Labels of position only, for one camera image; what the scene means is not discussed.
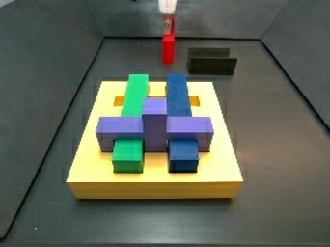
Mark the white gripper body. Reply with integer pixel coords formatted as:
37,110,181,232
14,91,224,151
160,0,177,14

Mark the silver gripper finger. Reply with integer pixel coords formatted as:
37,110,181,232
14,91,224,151
165,14,173,35

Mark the red cross-shaped block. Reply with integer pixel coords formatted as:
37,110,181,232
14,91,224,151
164,17,176,64

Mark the yellow base board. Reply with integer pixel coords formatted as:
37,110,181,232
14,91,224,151
67,81,244,199

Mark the black block holder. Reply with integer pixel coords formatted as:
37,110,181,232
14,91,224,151
188,48,238,75

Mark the purple cross-shaped block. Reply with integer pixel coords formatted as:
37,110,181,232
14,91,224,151
96,98,214,152

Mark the blue bar block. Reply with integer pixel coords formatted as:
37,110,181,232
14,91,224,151
166,74,200,173

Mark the green bar block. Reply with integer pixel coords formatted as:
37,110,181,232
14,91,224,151
113,74,149,173

